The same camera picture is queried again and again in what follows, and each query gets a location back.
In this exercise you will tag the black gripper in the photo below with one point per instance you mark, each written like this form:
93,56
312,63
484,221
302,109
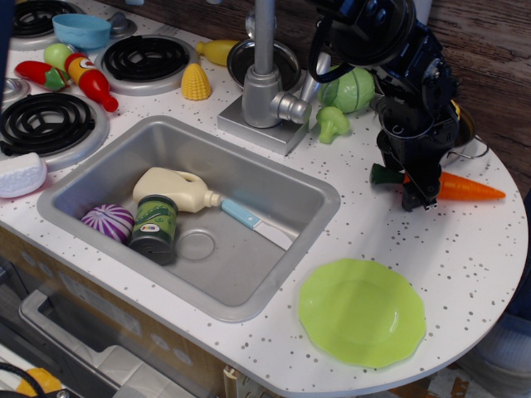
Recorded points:
405,122

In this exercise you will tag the yellow toy squash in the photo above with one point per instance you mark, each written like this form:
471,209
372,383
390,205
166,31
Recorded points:
216,51

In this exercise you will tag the blue plastic bowl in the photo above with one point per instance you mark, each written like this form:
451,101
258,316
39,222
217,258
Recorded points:
82,31

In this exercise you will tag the silver knob behind bowl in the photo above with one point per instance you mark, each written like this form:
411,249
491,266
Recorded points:
121,26

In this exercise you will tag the middle black stove burner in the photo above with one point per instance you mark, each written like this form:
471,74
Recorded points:
145,65

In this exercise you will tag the blue handled toy knife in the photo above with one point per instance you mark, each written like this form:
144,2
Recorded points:
256,224

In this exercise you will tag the light green plastic plate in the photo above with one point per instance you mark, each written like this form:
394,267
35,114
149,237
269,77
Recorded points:
362,313

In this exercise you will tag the green toy broccoli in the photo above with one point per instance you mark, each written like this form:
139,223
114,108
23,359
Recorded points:
331,122

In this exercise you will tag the green toy apple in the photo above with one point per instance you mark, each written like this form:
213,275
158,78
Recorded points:
57,54

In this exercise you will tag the yellow toy at bottom left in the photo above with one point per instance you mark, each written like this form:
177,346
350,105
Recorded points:
43,378

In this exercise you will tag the silver toy faucet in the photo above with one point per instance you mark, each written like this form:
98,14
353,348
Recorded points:
265,114

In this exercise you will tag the green toy cabbage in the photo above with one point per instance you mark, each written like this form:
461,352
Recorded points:
349,93

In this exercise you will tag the red toy chili pepper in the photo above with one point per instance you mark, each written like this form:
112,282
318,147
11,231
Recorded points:
44,75

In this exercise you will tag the green pickle jar toy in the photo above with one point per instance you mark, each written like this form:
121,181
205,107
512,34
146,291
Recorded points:
155,228

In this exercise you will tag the steel pot with handles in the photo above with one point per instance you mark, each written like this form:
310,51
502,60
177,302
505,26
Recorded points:
467,144

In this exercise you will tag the purple toy onion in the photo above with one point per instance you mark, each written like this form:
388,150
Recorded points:
111,220

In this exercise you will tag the yellow toy corn cob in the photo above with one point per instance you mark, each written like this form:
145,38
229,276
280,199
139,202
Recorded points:
195,84

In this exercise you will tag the yellow toy bell pepper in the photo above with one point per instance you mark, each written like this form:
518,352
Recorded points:
456,109

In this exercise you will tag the silver stove knob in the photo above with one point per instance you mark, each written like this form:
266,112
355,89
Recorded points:
14,90

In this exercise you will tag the grey oven door handle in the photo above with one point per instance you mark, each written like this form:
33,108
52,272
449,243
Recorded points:
93,369

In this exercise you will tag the back left black burner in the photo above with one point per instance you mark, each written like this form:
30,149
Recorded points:
32,23

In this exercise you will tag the grey metal pole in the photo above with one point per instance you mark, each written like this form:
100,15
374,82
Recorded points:
423,9

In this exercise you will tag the front left black burner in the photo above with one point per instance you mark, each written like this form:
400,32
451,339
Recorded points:
62,129

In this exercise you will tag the grey toy sink basin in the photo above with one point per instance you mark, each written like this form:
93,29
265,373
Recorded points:
218,265

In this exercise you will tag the orange toy carrot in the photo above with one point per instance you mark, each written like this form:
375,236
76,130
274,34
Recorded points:
453,187

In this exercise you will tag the cream toy jug bottle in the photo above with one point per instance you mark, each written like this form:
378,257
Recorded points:
188,191

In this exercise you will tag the red toy ketchup bottle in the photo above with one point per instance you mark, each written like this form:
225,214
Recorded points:
91,81

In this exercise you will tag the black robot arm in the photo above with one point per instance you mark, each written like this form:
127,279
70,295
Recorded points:
386,39

